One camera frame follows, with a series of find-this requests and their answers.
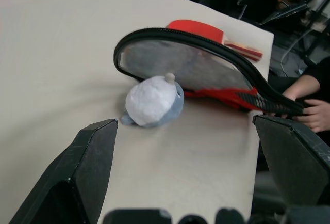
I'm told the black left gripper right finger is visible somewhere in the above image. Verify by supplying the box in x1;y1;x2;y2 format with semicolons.
252;114;330;206

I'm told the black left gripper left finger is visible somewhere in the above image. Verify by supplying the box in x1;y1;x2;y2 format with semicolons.
7;118;120;224

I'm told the blue and white plush toy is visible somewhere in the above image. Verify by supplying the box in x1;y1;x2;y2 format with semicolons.
120;73;185;127

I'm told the black red paddle case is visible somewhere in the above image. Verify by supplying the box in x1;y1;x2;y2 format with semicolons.
112;26;305;118

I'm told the red table tennis paddle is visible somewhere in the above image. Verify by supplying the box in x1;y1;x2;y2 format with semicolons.
164;19;263;62

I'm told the person's left hand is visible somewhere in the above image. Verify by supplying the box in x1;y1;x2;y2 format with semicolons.
280;99;330;133

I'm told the person's right hand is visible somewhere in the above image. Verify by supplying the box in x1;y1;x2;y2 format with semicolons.
282;75;322;102

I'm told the thin white cable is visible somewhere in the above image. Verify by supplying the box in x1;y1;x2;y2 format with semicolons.
280;37;300;78

